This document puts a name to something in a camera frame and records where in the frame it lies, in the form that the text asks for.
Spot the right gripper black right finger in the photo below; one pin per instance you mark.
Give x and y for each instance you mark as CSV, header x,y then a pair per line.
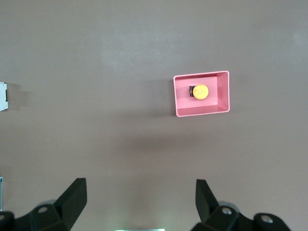
x,y
207,211

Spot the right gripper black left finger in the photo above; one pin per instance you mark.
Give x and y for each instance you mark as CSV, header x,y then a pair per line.
x,y
65,209

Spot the yellow mushroom push button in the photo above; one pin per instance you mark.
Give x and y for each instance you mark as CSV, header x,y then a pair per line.
x,y
201,92

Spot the pink plastic bin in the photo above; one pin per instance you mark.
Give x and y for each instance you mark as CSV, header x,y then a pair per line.
x,y
183,106

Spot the white circuit breaker red switch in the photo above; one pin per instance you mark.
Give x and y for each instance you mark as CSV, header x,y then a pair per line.
x,y
3,96

